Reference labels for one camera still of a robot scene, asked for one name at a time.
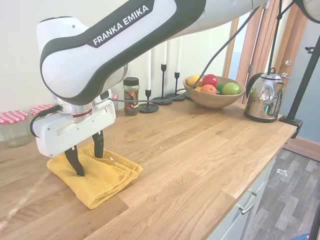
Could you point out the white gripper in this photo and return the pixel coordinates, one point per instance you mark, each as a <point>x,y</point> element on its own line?
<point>75,135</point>

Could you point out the yellow terry towel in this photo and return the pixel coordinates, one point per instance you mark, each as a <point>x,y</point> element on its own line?
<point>105,180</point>

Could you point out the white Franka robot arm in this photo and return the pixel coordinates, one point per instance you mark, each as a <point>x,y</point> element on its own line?
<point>100,62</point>

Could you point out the glass jar red checked lid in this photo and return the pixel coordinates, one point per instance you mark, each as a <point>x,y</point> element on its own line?
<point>41,109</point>
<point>115,96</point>
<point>13,130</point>

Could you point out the coffee jar black lid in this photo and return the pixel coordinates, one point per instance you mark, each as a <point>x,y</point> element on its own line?
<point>131,92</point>

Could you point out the black candlestick holder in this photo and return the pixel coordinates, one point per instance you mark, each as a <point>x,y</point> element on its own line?
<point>162,101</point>
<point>172,96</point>
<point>148,108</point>

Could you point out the yellow lemon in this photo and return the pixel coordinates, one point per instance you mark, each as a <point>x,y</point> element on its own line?
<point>193,80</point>

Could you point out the orange fruit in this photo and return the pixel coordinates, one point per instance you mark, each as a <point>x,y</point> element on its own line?
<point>208,89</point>

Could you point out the wooden fruit bowl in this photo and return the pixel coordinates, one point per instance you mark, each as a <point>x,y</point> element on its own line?
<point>215,101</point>

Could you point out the red apple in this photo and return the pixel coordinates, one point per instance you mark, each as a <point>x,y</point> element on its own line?
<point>210,80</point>

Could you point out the dark green lime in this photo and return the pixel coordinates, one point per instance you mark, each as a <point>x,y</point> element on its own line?
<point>220,88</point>

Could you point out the grey cabinet front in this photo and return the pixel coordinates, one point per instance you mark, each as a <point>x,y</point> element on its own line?
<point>252,207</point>

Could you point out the chrome electric kettle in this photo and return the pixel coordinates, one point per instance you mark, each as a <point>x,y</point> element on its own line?
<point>265,100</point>

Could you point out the small white floor object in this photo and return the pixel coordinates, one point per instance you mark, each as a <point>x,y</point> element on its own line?
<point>282,172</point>

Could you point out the thin black stand rod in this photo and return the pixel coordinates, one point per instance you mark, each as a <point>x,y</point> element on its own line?
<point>275,40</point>

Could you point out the round silver door lock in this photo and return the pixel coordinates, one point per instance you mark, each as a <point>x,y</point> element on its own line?
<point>288,63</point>

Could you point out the blue fabric item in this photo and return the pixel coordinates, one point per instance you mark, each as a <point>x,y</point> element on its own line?
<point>302,237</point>

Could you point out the black tripod leg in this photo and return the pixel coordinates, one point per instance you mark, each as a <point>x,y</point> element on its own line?
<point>315,230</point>

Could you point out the black clamped camera stand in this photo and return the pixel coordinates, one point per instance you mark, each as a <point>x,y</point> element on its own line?
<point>291,120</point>

